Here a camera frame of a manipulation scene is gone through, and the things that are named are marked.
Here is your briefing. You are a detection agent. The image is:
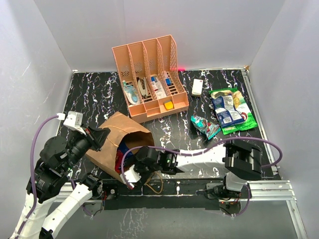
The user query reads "pink desk organizer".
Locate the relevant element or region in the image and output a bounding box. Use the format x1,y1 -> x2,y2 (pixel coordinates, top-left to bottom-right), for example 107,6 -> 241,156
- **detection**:
112,35 -> 189,123

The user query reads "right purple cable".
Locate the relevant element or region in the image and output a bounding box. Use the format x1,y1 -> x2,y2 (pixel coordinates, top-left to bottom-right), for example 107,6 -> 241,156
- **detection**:
121,136 -> 284,189

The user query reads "blue snack pouch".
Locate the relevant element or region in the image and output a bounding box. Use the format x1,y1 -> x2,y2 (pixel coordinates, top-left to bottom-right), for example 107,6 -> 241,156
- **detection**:
212,94 -> 244,128

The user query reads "silver stapler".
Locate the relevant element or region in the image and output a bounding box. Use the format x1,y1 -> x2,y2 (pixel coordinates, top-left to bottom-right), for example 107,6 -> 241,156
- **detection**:
137,77 -> 149,99

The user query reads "brown paper bag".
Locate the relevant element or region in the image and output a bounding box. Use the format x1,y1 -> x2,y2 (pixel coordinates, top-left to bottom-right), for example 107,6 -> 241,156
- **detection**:
86,112 -> 154,182

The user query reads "white small box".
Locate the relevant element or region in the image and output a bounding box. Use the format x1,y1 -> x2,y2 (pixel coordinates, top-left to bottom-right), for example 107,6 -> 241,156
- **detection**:
191,79 -> 203,97

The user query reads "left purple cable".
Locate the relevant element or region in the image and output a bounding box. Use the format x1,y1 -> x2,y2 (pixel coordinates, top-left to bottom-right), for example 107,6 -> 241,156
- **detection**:
14,115 -> 59,239

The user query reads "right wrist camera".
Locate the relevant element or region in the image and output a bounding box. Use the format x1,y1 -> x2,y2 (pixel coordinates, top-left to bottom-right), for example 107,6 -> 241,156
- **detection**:
120,165 -> 142,189

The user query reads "red green candy pack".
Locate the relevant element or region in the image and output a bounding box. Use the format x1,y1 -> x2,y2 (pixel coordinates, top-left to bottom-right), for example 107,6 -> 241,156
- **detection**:
191,115 -> 221,140

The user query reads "green Chuba chips bag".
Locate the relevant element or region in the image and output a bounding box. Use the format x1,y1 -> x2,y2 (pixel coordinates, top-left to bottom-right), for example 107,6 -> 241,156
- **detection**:
209,88 -> 258,135

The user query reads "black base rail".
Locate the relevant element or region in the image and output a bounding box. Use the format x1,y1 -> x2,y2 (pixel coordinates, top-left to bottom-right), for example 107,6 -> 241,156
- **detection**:
49,178 -> 295,212

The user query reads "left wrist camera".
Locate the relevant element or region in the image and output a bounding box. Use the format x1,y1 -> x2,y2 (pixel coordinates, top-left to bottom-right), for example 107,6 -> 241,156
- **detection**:
56,111 -> 86,135

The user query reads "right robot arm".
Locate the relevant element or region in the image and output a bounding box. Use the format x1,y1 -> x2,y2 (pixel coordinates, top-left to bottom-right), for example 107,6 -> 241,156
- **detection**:
129,140 -> 262,199

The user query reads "white ruler set pack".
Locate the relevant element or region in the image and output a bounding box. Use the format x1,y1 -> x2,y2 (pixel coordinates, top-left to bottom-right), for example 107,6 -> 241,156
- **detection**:
151,75 -> 167,99

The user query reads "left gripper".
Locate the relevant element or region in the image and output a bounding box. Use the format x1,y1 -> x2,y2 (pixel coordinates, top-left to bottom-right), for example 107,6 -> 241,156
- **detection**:
62,121 -> 111,171

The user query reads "yellow sticky tape dispenser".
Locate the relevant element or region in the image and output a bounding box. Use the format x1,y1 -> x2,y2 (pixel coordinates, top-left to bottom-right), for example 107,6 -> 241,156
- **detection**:
164,101 -> 174,111

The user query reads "purple cable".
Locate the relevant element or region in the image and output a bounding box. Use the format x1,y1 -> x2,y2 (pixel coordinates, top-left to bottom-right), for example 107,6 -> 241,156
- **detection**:
14,115 -> 59,239
121,136 -> 284,189

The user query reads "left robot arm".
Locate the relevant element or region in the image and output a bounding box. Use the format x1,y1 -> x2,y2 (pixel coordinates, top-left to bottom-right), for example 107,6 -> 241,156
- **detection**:
11,127 -> 111,239

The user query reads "blue eraser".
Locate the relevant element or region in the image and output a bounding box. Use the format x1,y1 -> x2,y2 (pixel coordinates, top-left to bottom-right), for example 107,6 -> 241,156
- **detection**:
165,78 -> 172,86

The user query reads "blue biscuit pack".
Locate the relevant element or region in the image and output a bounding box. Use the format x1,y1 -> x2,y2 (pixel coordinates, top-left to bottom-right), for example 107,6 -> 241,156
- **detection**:
114,140 -> 137,175

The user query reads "blue correction tape pack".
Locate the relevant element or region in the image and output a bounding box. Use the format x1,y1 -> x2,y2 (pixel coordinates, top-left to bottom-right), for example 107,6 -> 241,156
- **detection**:
123,81 -> 141,105

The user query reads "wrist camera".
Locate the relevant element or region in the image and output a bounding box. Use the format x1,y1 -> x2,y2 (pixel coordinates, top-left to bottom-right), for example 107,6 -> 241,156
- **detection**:
56,111 -> 86,135
120,165 -> 142,189

